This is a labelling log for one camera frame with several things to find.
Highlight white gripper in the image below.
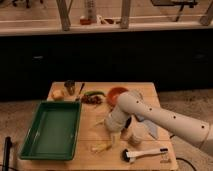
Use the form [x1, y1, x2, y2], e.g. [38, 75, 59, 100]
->
[104, 106, 132, 147]

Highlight yellow banana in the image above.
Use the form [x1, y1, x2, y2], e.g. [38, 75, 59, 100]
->
[91, 142, 112, 153]

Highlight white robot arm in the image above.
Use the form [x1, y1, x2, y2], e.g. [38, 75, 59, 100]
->
[104, 90, 213, 157]

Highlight beige cup under arm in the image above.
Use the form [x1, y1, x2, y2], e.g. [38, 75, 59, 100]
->
[126, 119, 145, 146]

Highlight grey cleaver blade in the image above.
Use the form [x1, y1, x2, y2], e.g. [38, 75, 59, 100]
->
[135, 115, 158, 139]

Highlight orange bowl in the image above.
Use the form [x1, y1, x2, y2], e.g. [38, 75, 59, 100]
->
[106, 87, 127, 106]

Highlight dark red grapes bunch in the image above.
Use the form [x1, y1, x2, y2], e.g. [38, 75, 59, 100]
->
[81, 95, 102, 104]

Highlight green chili pepper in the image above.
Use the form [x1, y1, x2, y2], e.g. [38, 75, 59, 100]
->
[84, 91, 105, 97]

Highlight green plastic tray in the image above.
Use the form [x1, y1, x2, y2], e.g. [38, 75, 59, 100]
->
[19, 101, 81, 161]

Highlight metal cup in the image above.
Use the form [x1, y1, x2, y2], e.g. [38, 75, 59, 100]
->
[64, 80, 75, 95]

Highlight yellow round fruit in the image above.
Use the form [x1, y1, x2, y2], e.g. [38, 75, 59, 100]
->
[51, 89, 65, 101]

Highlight white handled brush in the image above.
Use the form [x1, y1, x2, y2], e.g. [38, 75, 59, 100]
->
[121, 148, 168, 163]

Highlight black handled knife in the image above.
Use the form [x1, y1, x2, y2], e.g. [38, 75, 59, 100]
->
[75, 82, 85, 101]

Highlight black post at left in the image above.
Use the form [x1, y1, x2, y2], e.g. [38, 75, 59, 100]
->
[2, 137, 12, 171]

